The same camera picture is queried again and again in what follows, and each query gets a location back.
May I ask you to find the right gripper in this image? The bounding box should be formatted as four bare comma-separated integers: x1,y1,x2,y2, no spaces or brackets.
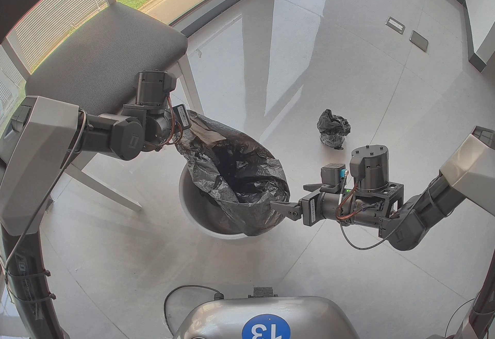
271,190,362,228

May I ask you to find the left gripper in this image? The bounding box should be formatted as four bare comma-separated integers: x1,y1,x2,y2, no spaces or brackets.
171,103,193,131

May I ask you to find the black plastic bag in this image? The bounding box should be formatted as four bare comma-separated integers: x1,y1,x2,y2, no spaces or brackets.
175,110,291,237

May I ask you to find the black plastic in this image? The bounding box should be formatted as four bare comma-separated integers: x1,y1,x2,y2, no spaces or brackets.
317,109,351,150

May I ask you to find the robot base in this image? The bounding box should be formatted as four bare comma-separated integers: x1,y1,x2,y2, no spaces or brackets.
170,285,362,339

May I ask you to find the white trash bin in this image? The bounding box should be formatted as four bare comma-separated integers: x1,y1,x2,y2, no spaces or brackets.
178,167,271,240

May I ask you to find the grey chair with white legs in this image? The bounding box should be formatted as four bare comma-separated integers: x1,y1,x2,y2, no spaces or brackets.
0,0,200,213

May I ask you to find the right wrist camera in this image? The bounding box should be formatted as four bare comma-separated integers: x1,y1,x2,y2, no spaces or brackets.
303,163,347,195

